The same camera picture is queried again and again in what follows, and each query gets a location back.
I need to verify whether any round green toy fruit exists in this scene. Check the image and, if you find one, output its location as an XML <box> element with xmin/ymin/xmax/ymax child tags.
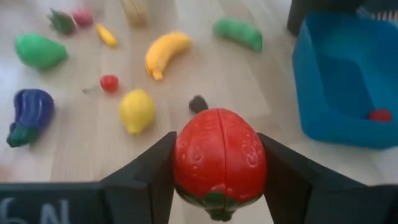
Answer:
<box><xmin>14</xmin><ymin>32</ymin><xmax>68</xmax><ymax>70</ymax></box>

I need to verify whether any red strawberry with green leaves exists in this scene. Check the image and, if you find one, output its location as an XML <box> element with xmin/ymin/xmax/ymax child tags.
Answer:
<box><xmin>47</xmin><ymin>7</ymin><xmax>78</xmax><ymax>36</ymax></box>

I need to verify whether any yellow toy banana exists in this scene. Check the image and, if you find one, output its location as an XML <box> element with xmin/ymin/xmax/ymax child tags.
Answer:
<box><xmin>144</xmin><ymin>30</ymin><xmax>193</xmax><ymax>82</ymax></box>

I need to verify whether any brown toy potato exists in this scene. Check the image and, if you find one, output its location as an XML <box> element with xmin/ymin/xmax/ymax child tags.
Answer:
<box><xmin>119</xmin><ymin>0</ymin><xmax>148</xmax><ymax>27</ymax></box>

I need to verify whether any small dark toy grape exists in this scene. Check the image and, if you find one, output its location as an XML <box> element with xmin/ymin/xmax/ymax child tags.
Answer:
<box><xmin>188</xmin><ymin>94</ymin><xmax>210</xmax><ymax>114</ymax></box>

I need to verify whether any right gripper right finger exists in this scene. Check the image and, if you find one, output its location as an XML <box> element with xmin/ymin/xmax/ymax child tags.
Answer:
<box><xmin>257</xmin><ymin>133</ymin><xmax>369</xmax><ymax>224</ymax></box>

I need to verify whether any green plant in black pot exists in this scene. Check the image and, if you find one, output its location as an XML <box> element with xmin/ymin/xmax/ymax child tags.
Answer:
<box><xmin>286</xmin><ymin>0</ymin><xmax>368</xmax><ymax>36</ymax></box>

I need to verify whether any green toy pepper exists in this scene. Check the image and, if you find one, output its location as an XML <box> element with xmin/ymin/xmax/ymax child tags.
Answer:
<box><xmin>212</xmin><ymin>16</ymin><xmax>264</xmax><ymax>53</ymax></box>

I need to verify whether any yellow toy lemon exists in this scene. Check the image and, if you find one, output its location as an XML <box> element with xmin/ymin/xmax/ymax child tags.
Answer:
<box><xmin>118</xmin><ymin>88</ymin><xmax>157</xmax><ymax>136</ymax></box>

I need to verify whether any small pink toy fruit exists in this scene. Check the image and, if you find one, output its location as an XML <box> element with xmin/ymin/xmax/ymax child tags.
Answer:
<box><xmin>71</xmin><ymin>6</ymin><xmax>94</xmax><ymax>28</ymax></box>

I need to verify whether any blue plastic tupperware container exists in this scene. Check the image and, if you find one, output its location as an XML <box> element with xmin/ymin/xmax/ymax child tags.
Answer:
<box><xmin>291</xmin><ymin>11</ymin><xmax>398</xmax><ymax>150</ymax></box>

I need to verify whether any small red toy tomato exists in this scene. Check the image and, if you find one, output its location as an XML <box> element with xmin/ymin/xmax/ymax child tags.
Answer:
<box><xmin>368</xmin><ymin>108</ymin><xmax>394</xmax><ymax>123</ymax></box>

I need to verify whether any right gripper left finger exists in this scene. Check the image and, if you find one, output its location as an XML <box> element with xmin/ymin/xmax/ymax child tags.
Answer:
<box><xmin>99</xmin><ymin>131</ymin><xmax>178</xmax><ymax>224</ymax></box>

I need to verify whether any small yellow toy pepper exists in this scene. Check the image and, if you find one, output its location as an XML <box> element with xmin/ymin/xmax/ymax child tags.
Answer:
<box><xmin>95</xmin><ymin>23</ymin><xmax>119</xmax><ymax>49</ymax></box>

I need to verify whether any purple toy eggplant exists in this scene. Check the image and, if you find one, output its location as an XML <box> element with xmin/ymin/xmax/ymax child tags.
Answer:
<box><xmin>6</xmin><ymin>88</ymin><xmax>56</xmax><ymax>149</ymax></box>

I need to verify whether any red toy cherry with stem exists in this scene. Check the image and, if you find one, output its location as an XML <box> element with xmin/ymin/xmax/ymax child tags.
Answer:
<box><xmin>81</xmin><ymin>74</ymin><xmax>120</xmax><ymax>96</ymax></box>

